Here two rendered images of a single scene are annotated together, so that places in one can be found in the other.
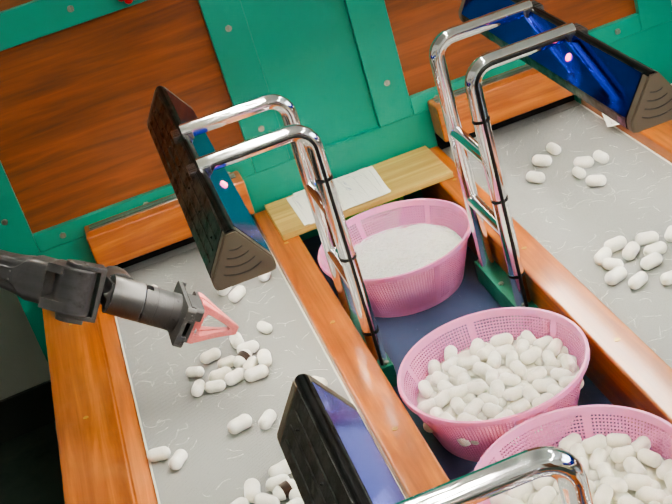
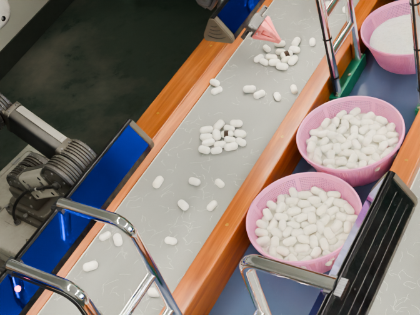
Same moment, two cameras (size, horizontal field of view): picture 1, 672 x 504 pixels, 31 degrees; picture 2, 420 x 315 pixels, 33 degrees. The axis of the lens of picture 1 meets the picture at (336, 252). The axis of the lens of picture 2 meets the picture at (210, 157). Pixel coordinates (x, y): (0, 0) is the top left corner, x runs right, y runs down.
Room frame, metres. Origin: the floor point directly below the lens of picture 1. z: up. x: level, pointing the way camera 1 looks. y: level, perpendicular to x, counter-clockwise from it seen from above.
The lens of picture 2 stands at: (0.34, -0.94, 1.99)
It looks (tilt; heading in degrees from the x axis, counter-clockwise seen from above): 42 degrees down; 52
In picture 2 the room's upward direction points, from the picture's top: 21 degrees counter-clockwise
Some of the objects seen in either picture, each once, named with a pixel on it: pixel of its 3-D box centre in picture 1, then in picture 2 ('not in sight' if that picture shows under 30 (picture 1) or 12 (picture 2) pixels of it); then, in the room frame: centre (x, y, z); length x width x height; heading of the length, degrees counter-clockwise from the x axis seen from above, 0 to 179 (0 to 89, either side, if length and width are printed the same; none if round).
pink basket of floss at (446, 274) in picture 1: (400, 261); (409, 39); (1.82, -0.10, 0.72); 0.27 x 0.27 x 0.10
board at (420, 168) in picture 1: (357, 191); not in sight; (2.04, -0.07, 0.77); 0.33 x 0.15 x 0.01; 98
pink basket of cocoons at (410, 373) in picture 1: (498, 389); (352, 144); (1.39, -0.16, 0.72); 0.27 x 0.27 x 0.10
